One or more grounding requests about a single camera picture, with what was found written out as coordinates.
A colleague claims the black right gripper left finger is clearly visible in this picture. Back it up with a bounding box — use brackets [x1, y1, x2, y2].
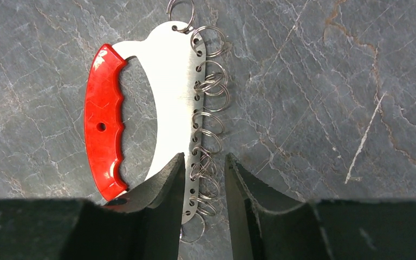
[0, 153, 185, 259]

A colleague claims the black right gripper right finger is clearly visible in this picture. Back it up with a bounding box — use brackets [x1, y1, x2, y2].
[224, 153, 416, 259]

